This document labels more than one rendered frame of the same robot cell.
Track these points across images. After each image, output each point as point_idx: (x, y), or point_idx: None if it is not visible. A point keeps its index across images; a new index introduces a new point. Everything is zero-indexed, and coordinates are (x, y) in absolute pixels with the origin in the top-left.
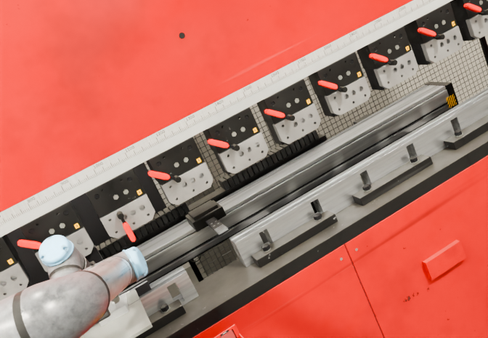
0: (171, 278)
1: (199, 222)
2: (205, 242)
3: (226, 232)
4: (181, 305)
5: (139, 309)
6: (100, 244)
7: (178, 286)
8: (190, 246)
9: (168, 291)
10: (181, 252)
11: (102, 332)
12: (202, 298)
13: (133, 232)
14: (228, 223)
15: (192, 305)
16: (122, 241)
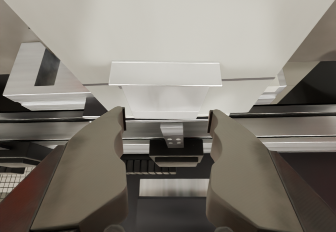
0: (40, 97)
1: (17, 153)
2: (46, 120)
3: (15, 118)
4: (28, 28)
5: (61, 43)
6: (168, 173)
7: (35, 76)
8: (61, 126)
9: (57, 77)
10: (75, 124)
11: (229, 22)
12: (3, 29)
13: (126, 170)
14: (5, 128)
15: (24, 25)
16: (143, 167)
